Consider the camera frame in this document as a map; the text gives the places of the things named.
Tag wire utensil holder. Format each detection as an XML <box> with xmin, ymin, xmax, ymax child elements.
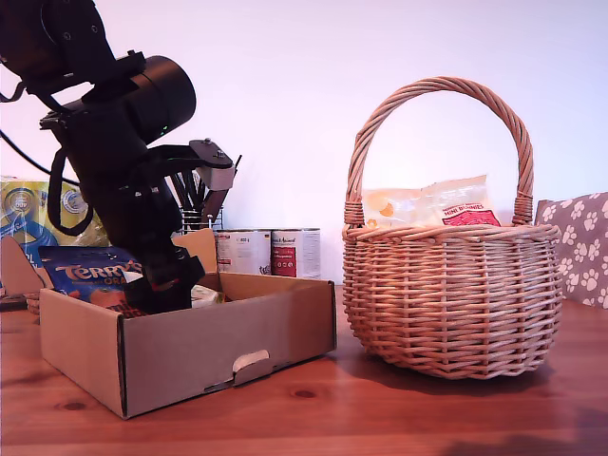
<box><xmin>180</xmin><ymin>207</ymin><xmax>224</xmax><ymax>235</ymax></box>

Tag red mini bunnies bag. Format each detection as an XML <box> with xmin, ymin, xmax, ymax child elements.
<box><xmin>361</xmin><ymin>174</ymin><xmax>503</xmax><ymax>228</ymax></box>

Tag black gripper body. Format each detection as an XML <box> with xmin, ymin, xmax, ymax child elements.
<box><xmin>80</xmin><ymin>168</ymin><xmax>206</xmax><ymax>286</ymax></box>

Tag thick black cable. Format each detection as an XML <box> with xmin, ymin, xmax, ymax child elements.
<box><xmin>46</xmin><ymin>146</ymin><xmax>99</xmax><ymax>238</ymax></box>

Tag white truffle sweets bag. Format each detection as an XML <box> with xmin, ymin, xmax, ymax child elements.
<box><xmin>189</xmin><ymin>284</ymin><xmax>225</xmax><ymax>310</ymax></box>

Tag blue Terry's mini eggs bag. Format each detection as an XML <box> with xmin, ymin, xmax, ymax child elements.
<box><xmin>37</xmin><ymin>245</ymin><xmax>143</xmax><ymax>313</ymax></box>

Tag woven wicker basket with handle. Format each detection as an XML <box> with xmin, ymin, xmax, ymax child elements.
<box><xmin>342</xmin><ymin>75</ymin><xmax>564</xmax><ymax>380</ymax></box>

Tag thin black cable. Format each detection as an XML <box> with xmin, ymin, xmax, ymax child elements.
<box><xmin>0</xmin><ymin>127</ymin><xmax>81</xmax><ymax>187</ymax></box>

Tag brown cardboard box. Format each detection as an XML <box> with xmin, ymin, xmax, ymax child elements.
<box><xmin>0</xmin><ymin>227</ymin><xmax>337</xmax><ymax>420</ymax></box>

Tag paw print chair cushion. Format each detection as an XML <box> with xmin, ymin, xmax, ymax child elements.
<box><xmin>535</xmin><ymin>192</ymin><xmax>608</xmax><ymax>310</ymax></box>

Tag yellow kitchen towel pack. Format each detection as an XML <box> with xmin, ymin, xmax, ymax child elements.
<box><xmin>0</xmin><ymin>176</ymin><xmax>115</xmax><ymax>289</ymax></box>

